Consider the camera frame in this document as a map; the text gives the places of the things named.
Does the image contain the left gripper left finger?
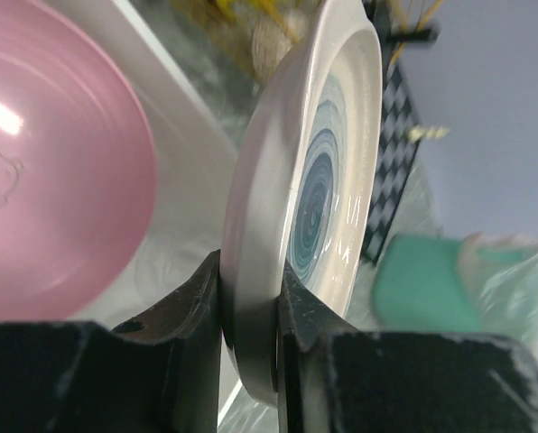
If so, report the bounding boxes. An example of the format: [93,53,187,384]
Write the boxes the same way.
[0,252,221,432]

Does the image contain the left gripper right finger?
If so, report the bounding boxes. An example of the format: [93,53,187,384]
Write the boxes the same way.
[276,268,538,433]

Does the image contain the beige blue ceramic plate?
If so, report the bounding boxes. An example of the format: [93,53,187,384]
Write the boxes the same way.
[219,1,383,406]

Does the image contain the pink plate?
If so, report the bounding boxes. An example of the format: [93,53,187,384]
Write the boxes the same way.
[0,1,157,321]

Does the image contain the black lid spice jar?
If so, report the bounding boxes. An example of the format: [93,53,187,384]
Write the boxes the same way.
[251,10,310,84]

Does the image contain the green trash bin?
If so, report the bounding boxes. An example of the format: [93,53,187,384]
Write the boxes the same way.
[370,234,538,333]

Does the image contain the clear bin liner bag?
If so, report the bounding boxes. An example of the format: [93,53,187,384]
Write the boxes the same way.
[457,233,538,349]

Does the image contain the white plastic tub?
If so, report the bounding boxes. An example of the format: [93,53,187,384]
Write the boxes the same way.
[42,0,274,433]

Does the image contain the black white chessboard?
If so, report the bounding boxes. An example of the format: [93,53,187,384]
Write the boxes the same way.
[361,1,440,264]

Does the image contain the white chess piece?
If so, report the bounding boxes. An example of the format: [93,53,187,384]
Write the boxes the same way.
[407,125,450,143]

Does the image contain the yellow wire rack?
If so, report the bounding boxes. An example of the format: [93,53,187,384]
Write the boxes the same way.
[171,1,442,82]

